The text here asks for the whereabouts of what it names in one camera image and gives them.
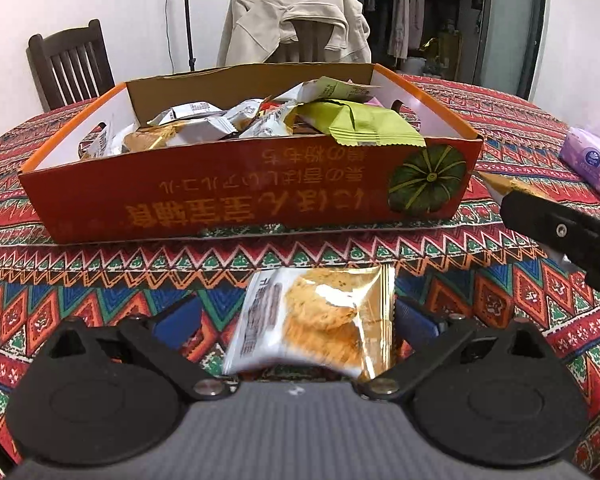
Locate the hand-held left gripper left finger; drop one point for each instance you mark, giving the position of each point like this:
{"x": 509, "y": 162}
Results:
{"x": 180, "y": 321}

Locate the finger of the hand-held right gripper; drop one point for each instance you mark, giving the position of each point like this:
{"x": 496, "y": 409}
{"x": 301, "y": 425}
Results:
{"x": 570, "y": 240}

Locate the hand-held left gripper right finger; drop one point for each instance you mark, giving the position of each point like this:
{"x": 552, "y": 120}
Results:
{"x": 417, "y": 322}

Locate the cracker snack packet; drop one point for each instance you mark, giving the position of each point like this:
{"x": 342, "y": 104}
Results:
{"x": 510, "y": 185}
{"x": 320, "y": 325}

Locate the orange cardboard box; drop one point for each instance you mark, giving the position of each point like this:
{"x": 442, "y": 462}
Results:
{"x": 230, "y": 195}

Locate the pile of cracker packets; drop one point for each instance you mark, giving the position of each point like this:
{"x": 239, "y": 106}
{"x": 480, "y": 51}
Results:
{"x": 190, "y": 130}

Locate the lime green snack packet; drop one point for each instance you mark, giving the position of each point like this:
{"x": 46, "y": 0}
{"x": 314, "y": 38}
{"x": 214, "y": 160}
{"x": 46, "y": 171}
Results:
{"x": 370, "y": 122}

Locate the red patterned tablecloth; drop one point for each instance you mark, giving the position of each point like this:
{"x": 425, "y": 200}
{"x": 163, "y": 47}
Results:
{"x": 130, "y": 280}

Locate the purple tissue pack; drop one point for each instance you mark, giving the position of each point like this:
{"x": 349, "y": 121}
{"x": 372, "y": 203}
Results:
{"x": 595, "y": 165}

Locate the wardrobe with hanging clothes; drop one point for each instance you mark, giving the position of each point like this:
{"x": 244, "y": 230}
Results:
{"x": 505, "y": 20}

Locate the pale green snack packet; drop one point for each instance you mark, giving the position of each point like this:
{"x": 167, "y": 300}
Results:
{"x": 345, "y": 89}

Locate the dark wooden chair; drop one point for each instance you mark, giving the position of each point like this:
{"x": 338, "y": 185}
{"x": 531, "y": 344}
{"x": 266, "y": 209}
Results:
{"x": 75, "y": 70}

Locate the long pink hanging clothes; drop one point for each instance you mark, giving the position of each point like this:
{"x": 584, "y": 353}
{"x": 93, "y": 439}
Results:
{"x": 405, "y": 20}

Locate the brown wooden chair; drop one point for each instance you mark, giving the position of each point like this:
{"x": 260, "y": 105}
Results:
{"x": 305, "y": 45}

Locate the black light stand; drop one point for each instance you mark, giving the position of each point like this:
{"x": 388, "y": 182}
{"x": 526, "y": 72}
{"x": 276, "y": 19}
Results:
{"x": 188, "y": 15}

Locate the beige jacket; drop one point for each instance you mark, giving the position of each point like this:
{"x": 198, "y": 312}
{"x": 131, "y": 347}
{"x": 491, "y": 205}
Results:
{"x": 260, "y": 25}

